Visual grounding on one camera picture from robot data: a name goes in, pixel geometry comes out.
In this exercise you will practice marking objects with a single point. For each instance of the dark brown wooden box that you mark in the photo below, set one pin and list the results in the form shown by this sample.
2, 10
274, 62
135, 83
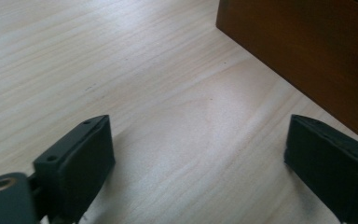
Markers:
310, 46

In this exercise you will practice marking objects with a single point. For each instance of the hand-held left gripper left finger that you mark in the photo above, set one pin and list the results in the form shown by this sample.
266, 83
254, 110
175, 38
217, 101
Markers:
77, 168

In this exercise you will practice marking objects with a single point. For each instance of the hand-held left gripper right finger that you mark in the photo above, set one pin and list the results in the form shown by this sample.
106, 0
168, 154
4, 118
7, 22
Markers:
329, 165

